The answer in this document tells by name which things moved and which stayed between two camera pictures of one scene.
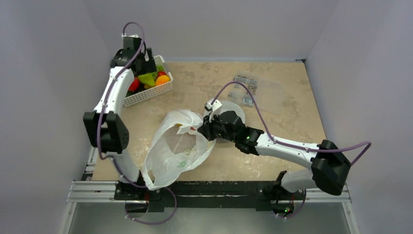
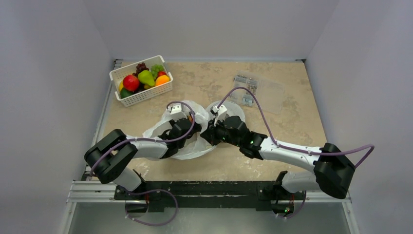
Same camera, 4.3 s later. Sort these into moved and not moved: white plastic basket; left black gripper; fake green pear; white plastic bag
Moved: left black gripper; white plastic bag
Not moved: white plastic basket; fake green pear
